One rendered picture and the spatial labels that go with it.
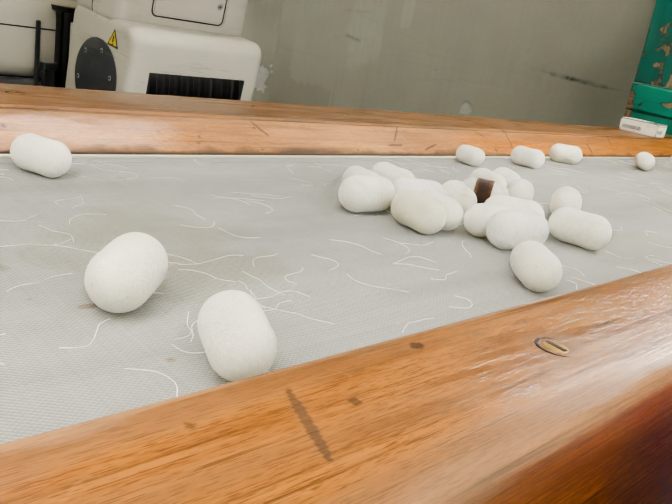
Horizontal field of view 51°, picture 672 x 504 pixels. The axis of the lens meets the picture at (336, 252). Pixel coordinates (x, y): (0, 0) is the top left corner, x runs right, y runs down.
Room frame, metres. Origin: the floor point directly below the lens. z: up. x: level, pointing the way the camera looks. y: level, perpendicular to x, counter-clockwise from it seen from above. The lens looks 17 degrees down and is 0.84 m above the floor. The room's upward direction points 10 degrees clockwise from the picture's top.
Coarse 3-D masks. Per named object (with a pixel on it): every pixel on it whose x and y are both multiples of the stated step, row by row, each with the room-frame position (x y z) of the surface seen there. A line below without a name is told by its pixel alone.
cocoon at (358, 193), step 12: (348, 180) 0.40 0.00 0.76; (360, 180) 0.40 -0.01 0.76; (372, 180) 0.40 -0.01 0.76; (384, 180) 0.41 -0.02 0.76; (348, 192) 0.39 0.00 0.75; (360, 192) 0.39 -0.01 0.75; (372, 192) 0.40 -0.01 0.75; (384, 192) 0.40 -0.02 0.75; (348, 204) 0.39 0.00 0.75; (360, 204) 0.39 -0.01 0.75; (372, 204) 0.40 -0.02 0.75; (384, 204) 0.40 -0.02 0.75
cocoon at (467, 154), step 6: (462, 150) 0.66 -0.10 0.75; (468, 150) 0.66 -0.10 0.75; (474, 150) 0.65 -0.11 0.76; (480, 150) 0.65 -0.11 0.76; (456, 156) 0.67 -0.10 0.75; (462, 156) 0.66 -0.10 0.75; (468, 156) 0.65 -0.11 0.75; (474, 156) 0.65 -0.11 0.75; (480, 156) 0.65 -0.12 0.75; (462, 162) 0.67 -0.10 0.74; (468, 162) 0.65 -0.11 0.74; (474, 162) 0.65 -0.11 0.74; (480, 162) 0.65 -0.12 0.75
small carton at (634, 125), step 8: (624, 120) 1.15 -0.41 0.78; (632, 120) 1.14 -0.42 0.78; (640, 120) 1.13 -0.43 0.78; (624, 128) 1.14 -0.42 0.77; (632, 128) 1.14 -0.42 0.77; (640, 128) 1.13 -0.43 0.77; (648, 128) 1.12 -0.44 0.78; (656, 128) 1.11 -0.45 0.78; (664, 128) 1.13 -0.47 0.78; (656, 136) 1.11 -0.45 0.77
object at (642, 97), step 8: (632, 88) 1.31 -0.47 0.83; (640, 88) 1.30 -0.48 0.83; (648, 88) 1.29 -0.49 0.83; (656, 88) 1.28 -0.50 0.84; (664, 88) 1.28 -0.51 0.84; (632, 96) 1.31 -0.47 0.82; (640, 96) 1.30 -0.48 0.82; (648, 96) 1.29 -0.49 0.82; (656, 96) 1.28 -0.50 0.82; (664, 96) 1.27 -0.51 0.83; (632, 104) 1.31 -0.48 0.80; (640, 104) 1.30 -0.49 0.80; (648, 104) 1.29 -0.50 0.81; (656, 104) 1.28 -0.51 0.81; (664, 104) 1.27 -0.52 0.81; (632, 112) 1.31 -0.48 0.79; (640, 112) 1.30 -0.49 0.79; (648, 112) 1.29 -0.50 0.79; (656, 112) 1.28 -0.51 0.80; (664, 112) 1.27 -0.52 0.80; (648, 120) 1.28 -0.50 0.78; (656, 120) 1.27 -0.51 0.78; (664, 120) 1.27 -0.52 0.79
